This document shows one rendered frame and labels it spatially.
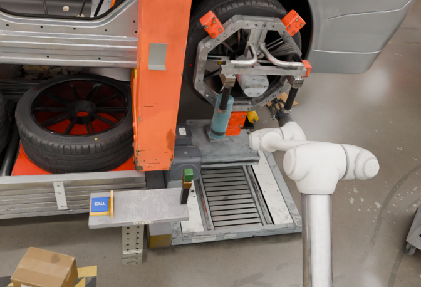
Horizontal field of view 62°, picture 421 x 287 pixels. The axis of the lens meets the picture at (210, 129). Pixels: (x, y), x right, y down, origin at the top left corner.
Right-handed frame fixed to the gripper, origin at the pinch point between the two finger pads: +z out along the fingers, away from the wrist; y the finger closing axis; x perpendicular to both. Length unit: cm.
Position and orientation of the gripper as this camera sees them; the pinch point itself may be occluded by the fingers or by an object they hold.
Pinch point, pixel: (273, 98)
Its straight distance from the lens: 210.0
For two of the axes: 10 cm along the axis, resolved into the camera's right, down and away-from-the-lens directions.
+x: -5.7, -5.2, -6.4
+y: 7.9, -5.4, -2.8
